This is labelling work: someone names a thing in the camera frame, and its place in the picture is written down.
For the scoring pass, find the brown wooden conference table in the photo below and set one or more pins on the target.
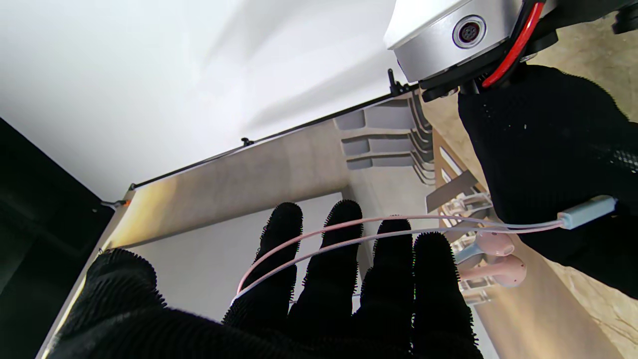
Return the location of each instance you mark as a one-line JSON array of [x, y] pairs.
[[538, 329]]

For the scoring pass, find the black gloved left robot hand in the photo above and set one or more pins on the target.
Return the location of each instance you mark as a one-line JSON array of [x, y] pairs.
[[329, 324]]

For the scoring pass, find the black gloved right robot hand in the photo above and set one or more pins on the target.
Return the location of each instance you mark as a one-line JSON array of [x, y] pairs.
[[548, 149]]

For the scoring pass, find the dark grey office chair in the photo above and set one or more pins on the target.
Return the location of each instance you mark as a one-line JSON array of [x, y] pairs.
[[394, 160]]

